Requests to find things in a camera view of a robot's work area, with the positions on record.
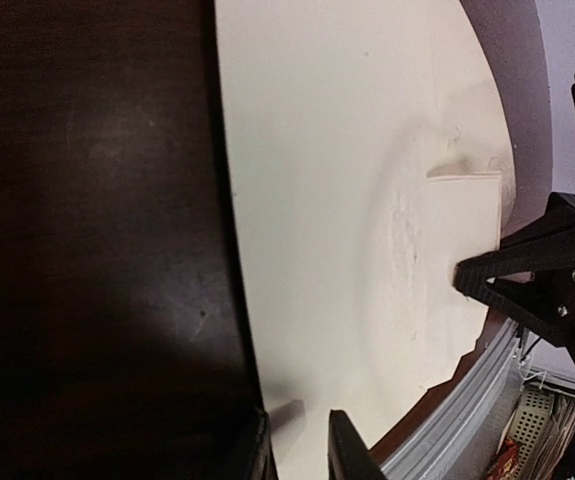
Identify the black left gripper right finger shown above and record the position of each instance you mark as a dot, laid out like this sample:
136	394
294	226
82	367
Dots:
348	456

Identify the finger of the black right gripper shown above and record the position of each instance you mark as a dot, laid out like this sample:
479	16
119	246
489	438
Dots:
537	291
548	243

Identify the lined stationery sheet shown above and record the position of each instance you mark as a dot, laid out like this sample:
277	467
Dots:
461	219

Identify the red snack packet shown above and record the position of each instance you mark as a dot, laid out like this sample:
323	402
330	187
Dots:
505	463

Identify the aluminium front rail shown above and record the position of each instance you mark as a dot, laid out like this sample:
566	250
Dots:
454	429

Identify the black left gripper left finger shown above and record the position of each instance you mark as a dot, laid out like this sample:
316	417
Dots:
259	461

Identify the cream envelope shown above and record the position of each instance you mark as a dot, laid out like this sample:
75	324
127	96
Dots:
336	113

